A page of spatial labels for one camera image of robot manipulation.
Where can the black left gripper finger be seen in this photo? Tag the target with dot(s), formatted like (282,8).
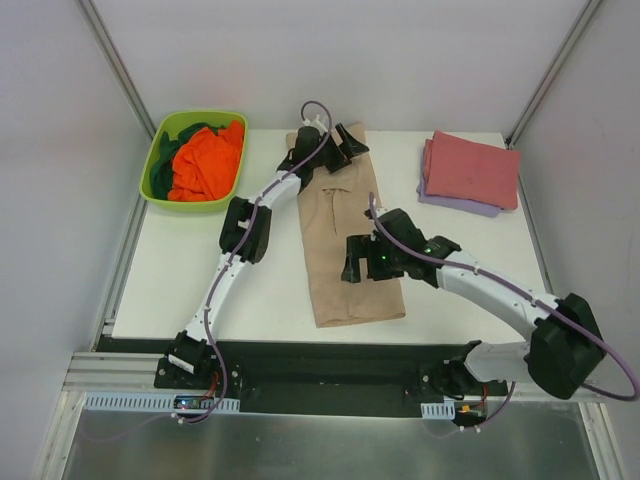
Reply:
(349,146)
(336,163)

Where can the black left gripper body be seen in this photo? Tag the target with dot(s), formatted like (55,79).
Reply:
(333,154)

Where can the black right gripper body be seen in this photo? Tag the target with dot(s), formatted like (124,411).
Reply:
(370,260)

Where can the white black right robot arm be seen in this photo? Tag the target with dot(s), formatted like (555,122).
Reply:
(558,350)

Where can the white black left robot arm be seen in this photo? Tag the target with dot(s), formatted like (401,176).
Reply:
(235,260)

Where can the folded red t shirt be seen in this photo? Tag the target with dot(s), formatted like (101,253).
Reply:
(461,169)

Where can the folded purple t shirt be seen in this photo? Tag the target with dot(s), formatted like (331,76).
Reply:
(469,206)

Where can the orange t shirt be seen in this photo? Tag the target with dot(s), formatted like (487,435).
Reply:
(206,165)

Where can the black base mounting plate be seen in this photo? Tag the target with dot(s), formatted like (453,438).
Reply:
(365,380)

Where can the green plastic basket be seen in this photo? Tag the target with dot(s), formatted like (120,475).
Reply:
(173,124)

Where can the dark green t shirt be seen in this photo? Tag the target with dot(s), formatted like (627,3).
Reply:
(161,173)

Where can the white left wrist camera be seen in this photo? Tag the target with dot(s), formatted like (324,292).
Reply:
(319,122)

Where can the right white cable duct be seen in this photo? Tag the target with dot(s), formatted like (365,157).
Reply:
(438,411)

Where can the white cable duct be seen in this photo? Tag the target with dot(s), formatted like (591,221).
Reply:
(149,403)
(438,411)

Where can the right aluminium corner post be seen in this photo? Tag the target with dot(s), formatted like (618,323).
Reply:
(579,28)

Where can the aluminium corner post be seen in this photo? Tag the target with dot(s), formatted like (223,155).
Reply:
(107,46)
(579,28)

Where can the aluminium front frame rail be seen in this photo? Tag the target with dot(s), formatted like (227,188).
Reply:
(135,372)

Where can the left aluminium corner post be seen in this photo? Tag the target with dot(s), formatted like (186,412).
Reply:
(107,46)

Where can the left white cable duct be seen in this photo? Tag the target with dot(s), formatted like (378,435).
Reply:
(149,403)

